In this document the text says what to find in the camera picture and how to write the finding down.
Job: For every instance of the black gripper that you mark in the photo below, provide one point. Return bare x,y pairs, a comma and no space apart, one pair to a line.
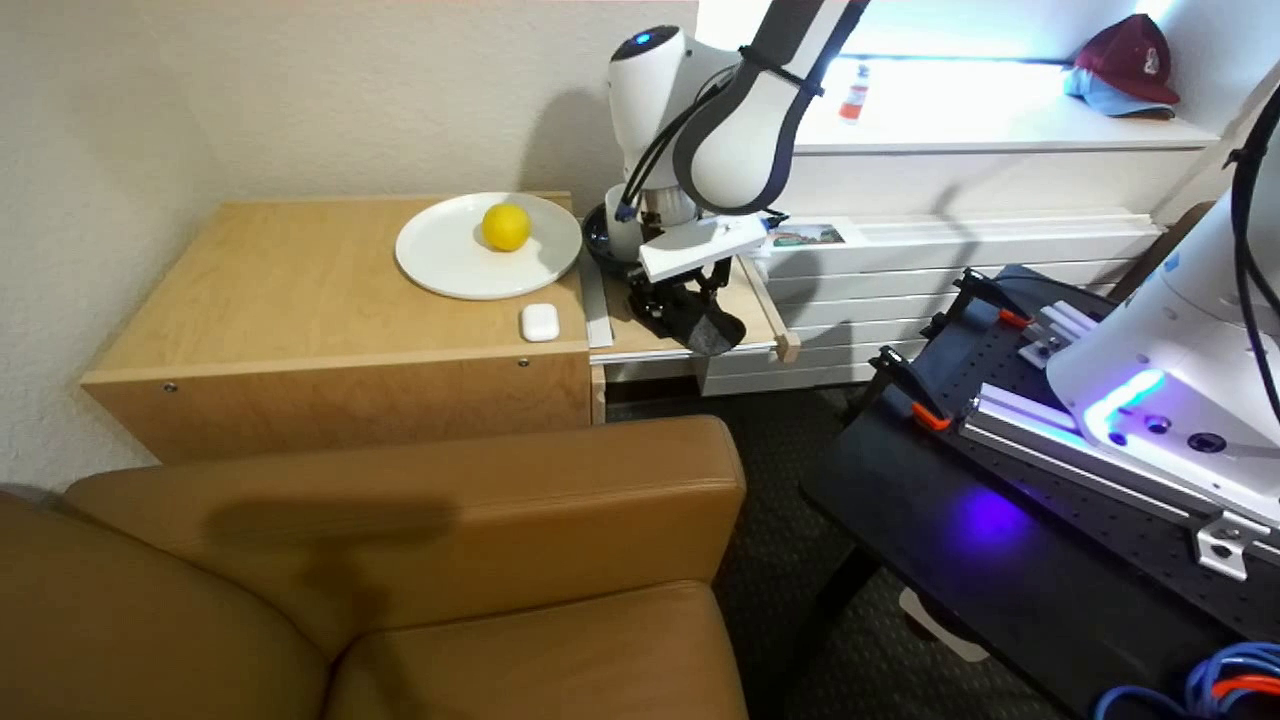
702,280

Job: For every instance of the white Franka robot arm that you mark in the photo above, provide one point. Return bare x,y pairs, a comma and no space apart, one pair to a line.
745,146

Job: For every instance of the white window sill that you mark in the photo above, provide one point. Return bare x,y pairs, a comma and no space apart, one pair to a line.
960,112

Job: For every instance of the light wooden nightstand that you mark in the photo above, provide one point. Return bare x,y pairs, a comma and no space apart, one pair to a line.
295,306

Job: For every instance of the green white cardboard box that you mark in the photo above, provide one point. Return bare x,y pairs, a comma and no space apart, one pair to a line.
808,237

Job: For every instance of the white earbuds case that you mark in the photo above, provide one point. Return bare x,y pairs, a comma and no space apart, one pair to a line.
543,322

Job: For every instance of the yellow lemon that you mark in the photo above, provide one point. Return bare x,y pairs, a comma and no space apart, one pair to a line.
505,226

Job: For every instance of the white radiator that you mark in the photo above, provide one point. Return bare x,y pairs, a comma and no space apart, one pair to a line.
904,286

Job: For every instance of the black clamp orange tip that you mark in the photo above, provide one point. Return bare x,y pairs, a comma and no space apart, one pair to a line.
995,309
913,400

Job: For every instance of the small white bottle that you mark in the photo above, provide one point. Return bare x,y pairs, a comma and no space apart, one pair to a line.
855,92

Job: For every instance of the white round plate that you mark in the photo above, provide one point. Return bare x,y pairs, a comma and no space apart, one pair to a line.
441,254

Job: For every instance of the brown leather armchair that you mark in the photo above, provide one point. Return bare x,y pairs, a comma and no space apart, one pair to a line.
465,535

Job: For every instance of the white flat floor piece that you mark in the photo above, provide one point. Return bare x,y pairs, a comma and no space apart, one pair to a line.
943,627

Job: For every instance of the black robot table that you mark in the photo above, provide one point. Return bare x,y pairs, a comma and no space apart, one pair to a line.
1013,563

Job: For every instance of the red baseball cap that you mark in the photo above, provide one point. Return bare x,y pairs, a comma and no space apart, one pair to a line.
1124,60

